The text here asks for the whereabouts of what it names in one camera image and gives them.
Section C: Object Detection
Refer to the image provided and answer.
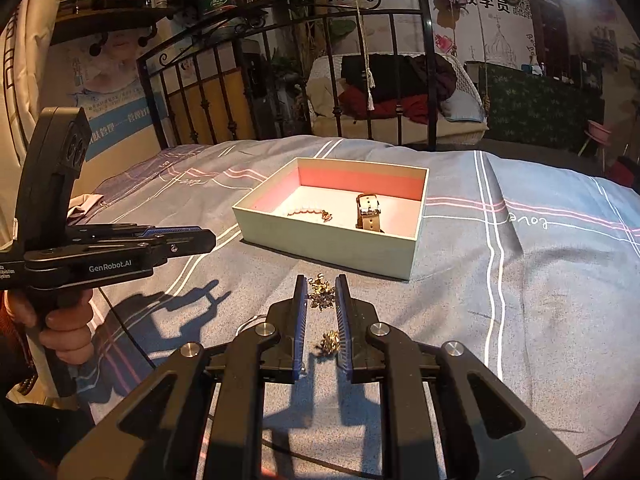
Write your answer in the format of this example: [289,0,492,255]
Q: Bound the black metal bed frame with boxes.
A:
[136,0,437,153]

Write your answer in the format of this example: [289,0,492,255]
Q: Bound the pale green box pink inside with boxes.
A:
[231,156,431,281]

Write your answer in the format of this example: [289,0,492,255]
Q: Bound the red bin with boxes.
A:
[606,155,640,187]

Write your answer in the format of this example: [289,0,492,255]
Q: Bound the white tassel rope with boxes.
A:
[351,0,376,111]

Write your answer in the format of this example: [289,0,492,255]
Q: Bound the green patterned counter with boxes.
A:
[465,60,607,147]

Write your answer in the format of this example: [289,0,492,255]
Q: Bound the pink stool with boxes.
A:
[578,120,614,172]

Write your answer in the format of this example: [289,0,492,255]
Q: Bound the dark wooden wall shelf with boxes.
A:
[50,6,182,57]

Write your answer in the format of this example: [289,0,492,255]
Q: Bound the white wicker swing chair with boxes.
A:
[306,52,494,144]

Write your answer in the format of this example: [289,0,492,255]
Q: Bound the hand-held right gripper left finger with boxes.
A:
[57,274,308,480]

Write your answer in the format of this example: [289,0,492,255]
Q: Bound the cream printed cloth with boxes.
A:
[0,0,76,252]

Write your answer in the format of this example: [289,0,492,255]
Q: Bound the hanging grey cloth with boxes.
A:
[431,0,469,59]

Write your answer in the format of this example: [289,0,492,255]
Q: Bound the gold chain necklace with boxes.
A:
[306,272,337,312]

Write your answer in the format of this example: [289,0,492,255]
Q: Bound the small gold jewelry piece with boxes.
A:
[314,330,344,359]

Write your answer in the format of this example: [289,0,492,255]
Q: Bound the pearl bracelet with charm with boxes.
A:
[286,204,334,224]

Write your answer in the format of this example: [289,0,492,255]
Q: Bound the red garment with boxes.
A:
[339,86,442,125]

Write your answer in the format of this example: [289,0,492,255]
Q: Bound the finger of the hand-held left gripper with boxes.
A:
[67,224,205,242]
[82,231,217,267]

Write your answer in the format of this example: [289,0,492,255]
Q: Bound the dark clothes pile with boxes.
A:
[337,54,458,111]

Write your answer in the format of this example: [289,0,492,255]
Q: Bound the red telephone booth cabinet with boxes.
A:
[529,0,572,69]

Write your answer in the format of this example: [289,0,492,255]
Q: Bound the person's left hand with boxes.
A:
[4,287,97,367]

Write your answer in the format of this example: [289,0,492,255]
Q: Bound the green round tin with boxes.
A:
[197,0,239,17]

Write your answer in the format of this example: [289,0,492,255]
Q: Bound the white cloth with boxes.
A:
[67,194,107,222]

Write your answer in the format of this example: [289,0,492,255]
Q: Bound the blue-grey striped bed blanket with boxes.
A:
[67,135,640,480]

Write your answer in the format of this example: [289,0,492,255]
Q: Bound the blue-grey pillow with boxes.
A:
[441,91,489,124]

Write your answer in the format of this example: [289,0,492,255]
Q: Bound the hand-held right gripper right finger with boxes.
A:
[334,274,584,480]

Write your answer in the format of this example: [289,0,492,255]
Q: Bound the beige strap wristwatch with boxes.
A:
[354,192,386,234]

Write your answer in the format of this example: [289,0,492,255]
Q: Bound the face wall poster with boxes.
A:
[70,25,169,162]

